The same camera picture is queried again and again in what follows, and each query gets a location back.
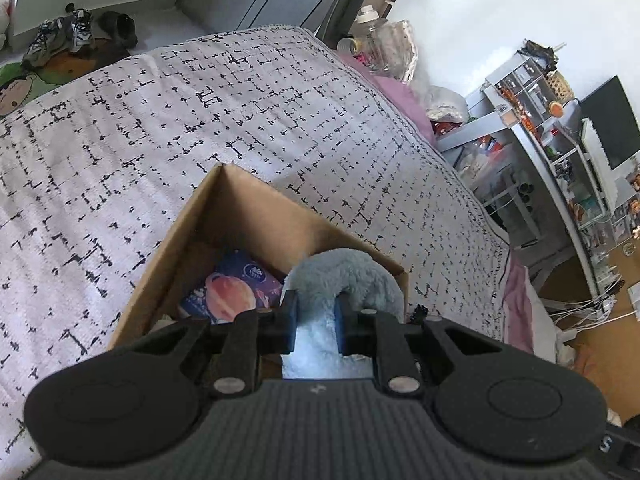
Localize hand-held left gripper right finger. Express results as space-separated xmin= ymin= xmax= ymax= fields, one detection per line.
xmin=334 ymin=292 xmax=507 ymax=396

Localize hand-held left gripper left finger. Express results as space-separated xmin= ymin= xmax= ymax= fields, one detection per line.
xmin=114 ymin=289 xmax=301 ymax=396

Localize blue plush toy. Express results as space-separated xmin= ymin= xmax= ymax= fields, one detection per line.
xmin=281 ymin=249 xmax=405 ymax=381

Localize orange squishy ball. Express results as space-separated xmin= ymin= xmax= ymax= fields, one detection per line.
xmin=205 ymin=272 xmax=261 ymax=325

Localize blue soft packet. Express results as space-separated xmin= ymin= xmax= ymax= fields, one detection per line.
xmin=179 ymin=249 xmax=286 ymax=323

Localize brown cardboard box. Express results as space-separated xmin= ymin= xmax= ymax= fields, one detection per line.
xmin=107 ymin=162 xmax=408 ymax=381

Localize brown pillow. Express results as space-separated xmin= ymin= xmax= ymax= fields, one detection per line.
xmin=570 ymin=342 xmax=626 ymax=423

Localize white pillow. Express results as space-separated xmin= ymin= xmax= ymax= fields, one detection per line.
xmin=525 ymin=265 xmax=567 ymax=361

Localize pink bedsheet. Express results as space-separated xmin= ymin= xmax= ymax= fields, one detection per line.
xmin=337 ymin=55 xmax=536 ymax=356

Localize white snack bag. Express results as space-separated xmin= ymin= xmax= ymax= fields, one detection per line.
xmin=422 ymin=85 xmax=469 ymax=124

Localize white black-patterned blanket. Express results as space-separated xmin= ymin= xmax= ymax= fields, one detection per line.
xmin=0 ymin=25 xmax=511 ymax=480

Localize white desk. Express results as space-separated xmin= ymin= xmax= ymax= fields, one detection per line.
xmin=437 ymin=85 xmax=616 ymax=311

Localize clear crinkled plastic bag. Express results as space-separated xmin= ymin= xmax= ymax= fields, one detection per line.
xmin=372 ymin=20 xmax=419 ymax=86

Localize white keyboard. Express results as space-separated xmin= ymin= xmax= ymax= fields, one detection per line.
xmin=580 ymin=119 xmax=623 ymax=201

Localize clear water bottle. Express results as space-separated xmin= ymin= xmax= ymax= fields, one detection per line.
xmin=350 ymin=4 xmax=386 ymax=61

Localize clear drawer organiser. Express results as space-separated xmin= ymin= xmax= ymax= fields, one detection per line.
xmin=482 ymin=52 xmax=556 ymax=116

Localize woven basket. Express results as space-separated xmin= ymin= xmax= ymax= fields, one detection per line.
xmin=542 ymin=71 xmax=575 ymax=103

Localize black monitor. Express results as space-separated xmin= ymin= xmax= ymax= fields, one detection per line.
xmin=580 ymin=76 xmax=640 ymax=171

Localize cartoon floor mat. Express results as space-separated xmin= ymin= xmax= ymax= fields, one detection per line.
xmin=0 ymin=37 xmax=133 ymax=121

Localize dark slippers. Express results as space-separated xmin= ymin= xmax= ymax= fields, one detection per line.
xmin=95 ymin=10 xmax=138 ymax=48

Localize grey sneaker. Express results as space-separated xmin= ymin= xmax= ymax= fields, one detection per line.
xmin=22 ymin=17 xmax=69 ymax=68
xmin=67 ymin=7 xmax=96 ymax=53

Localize white wire cart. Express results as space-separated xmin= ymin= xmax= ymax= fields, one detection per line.
xmin=480 ymin=165 xmax=546 ymax=251

